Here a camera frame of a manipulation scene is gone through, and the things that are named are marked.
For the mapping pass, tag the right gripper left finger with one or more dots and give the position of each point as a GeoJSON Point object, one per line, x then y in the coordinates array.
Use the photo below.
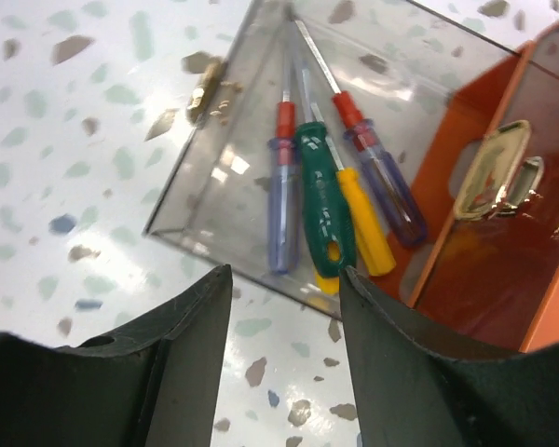
{"type": "Point", "coordinates": [153, 381]}

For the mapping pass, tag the green screwdriver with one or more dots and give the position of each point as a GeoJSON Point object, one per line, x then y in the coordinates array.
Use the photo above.
{"type": "Point", "coordinates": [327, 223]}

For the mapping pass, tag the orange drawer box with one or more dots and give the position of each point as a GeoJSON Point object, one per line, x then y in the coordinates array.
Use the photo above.
{"type": "Point", "coordinates": [497, 280]}

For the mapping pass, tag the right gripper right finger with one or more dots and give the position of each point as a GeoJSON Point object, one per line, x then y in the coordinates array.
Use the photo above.
{"type": "Point", "coordinates": [419, 383]}

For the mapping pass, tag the gold lower drawer knob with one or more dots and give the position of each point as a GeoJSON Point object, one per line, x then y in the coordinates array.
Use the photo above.
{"type": "Point", "coordinates": [502, 177]}

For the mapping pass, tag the blue red screwdriver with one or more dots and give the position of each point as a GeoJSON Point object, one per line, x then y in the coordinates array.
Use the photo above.
{"type": "Point", "coordinates": [379, 168]}
{"type": "Point", "coordinates": [282, 233]}

